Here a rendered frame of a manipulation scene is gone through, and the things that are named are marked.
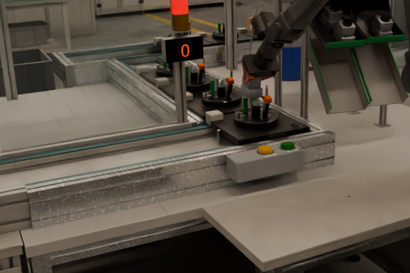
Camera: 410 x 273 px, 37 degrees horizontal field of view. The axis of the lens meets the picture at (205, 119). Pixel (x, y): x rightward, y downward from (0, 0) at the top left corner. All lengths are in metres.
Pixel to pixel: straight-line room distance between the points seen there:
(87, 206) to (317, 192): 0.61
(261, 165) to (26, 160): 0.66
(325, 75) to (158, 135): 0.57
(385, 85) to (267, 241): 0.82
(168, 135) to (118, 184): 0.35
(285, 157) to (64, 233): 0.62
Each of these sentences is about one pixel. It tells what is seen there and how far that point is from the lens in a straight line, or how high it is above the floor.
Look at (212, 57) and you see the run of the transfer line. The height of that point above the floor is 0.91.
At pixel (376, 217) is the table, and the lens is 1.59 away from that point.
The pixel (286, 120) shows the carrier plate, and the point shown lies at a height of 0.97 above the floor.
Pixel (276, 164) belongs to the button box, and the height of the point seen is 0.93.
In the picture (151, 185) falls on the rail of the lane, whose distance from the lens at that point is 1.63.
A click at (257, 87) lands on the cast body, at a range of 1.88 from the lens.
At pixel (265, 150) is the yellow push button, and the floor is 0.97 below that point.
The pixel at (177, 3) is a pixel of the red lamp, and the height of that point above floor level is 1.34.
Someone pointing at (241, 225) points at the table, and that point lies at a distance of 1.53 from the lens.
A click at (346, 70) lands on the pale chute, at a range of 2.04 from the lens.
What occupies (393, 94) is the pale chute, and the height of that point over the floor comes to 1.01.
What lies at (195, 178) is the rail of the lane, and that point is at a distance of 1.67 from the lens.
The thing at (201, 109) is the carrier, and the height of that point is 0.97.
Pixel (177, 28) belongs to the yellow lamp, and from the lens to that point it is 1.85.
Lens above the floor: 1.58
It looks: 18 degrees down
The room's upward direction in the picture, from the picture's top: 2 degrees counter-clockwise
